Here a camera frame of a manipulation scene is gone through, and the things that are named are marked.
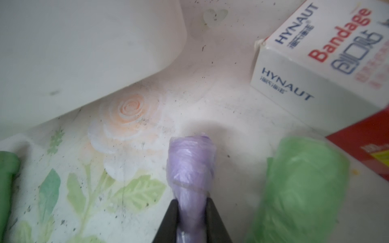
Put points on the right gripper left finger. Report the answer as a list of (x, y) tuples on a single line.
[(167, 232)]

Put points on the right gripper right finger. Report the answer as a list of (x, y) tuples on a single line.
[(215, 229)]

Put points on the purple roll top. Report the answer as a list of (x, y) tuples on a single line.
[(190, 172)]

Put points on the white plastic drawer unit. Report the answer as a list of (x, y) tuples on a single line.
[(57, 56)]

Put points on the green roll top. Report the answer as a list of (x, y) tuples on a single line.
[(306, 183)]

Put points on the green roll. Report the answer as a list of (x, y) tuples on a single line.
[(10, 165), (306, 183)]

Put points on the green roll upper left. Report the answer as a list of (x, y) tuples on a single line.
[(10, 165)]

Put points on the red white carton box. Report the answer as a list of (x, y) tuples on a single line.
[(328, 65)]

